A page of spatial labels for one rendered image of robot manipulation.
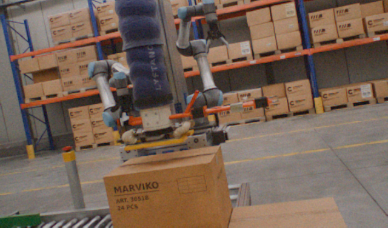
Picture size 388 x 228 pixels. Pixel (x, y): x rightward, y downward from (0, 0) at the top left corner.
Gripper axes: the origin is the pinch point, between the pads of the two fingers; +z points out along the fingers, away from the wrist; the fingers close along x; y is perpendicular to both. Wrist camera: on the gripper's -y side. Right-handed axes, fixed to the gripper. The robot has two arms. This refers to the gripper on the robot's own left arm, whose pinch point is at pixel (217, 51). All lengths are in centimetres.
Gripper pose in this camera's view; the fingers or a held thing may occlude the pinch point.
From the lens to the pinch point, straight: 232.5
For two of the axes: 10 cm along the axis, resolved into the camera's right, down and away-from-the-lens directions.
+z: 1.8, 9.8, 0.6
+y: -1.8, 0.9, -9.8
